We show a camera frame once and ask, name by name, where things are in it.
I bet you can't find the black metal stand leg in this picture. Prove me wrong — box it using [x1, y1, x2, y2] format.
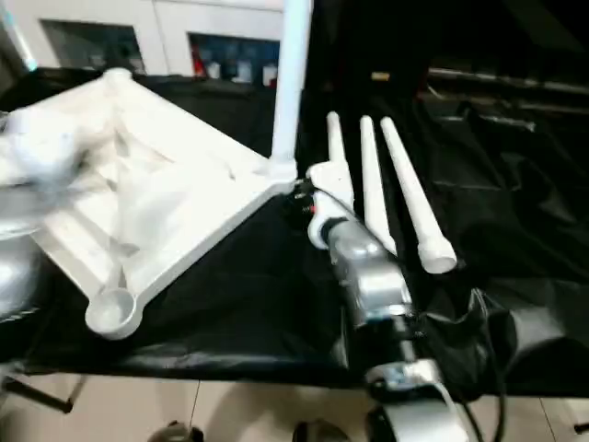
[0, 375, 76, 414]

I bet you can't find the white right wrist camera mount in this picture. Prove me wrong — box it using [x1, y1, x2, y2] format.
[302, 160, 357, 251]

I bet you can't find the white cabinet with glass doors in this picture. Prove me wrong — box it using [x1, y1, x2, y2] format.
[0, 0, 288, 89]

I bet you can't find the grey left robot foot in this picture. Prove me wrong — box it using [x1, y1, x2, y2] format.
[151, 420, 205, 442]

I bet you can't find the grey robot foot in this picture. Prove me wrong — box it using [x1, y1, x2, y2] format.
[151, 420, 205, 442]
[292, 419, 352, 442]

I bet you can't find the black mat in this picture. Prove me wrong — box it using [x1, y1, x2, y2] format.
[0, 66, 589, 401]

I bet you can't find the black metal bar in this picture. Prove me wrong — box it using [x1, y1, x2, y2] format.
[426, 64, 589, 95]

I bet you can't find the grey right robot foot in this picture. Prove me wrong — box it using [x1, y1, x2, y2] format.
[292, 419, 352, 442]

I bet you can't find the white plastic table top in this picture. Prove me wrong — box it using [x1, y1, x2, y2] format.
[0, 66, 301, 343]

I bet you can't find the white plastic table leg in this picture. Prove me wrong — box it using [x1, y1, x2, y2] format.
[266, 0, 315, 182]
[358, 114, 400, 261]
[326, 110, 357, 210]
[378, 115, 459, 276]

